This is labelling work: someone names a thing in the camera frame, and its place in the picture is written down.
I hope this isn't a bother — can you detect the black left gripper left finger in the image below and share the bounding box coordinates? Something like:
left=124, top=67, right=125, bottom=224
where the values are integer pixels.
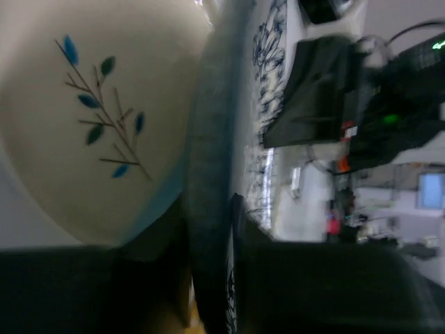
left=1, top=200, right=191, bottom=333

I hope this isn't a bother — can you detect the blue floral rim plate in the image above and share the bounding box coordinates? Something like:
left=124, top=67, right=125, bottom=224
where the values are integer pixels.
left=183, top=1, right=305, bottom=333

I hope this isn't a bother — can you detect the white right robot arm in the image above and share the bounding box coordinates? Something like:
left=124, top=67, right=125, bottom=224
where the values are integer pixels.
left=262, top=1, right=444, bottom=175

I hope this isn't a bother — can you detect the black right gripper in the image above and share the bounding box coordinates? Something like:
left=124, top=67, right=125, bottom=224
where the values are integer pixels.
left=262, top=35, right=444, bottom=173

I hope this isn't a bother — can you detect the cream blue leaf plate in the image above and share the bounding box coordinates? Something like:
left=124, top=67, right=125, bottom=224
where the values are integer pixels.
left=1, top=1, right=219, bottom=246

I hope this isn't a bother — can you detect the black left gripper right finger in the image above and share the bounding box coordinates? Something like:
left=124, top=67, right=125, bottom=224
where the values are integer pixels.
left=231, top=194, right=444, bottom=333

